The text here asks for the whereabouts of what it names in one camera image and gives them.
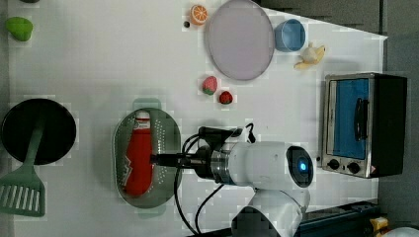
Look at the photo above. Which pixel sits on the green strainer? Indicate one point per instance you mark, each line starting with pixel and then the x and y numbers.
pixel 165 139

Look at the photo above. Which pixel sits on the purple plate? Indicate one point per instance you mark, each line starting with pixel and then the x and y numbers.
pixel 241 39

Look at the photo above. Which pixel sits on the peeled banana toy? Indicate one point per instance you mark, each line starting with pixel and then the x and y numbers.
pixel 310 56

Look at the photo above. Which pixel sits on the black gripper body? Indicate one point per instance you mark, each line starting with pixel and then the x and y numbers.
pixel 198 161

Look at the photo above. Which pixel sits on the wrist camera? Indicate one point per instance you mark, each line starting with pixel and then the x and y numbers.
pixel 216 137

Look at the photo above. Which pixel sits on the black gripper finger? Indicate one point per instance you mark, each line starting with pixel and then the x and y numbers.
pixel 165 156
pixel 166 162

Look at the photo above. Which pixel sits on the blue cup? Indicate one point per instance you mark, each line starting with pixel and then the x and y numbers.
pixel 289 36

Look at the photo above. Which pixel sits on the green pear toy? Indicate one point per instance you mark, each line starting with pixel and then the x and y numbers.
pixel 20 28

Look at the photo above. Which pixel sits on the black toaster oven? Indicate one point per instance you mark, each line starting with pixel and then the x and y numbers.
pixel 364 124

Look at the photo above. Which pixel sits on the red strawberry toy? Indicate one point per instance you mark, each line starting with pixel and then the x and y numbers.
pixel 225 98

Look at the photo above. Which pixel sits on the green spatula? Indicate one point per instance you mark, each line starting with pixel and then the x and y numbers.
pixel 22 191

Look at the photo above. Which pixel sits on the pink strawberry toy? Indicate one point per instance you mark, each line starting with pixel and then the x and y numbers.
pixel 210 85

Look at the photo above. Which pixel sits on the red ketchup bottle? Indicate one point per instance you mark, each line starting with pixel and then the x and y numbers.
pixel 138 168

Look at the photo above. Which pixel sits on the orange slice toy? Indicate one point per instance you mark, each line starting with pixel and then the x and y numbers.
pixel 198 15

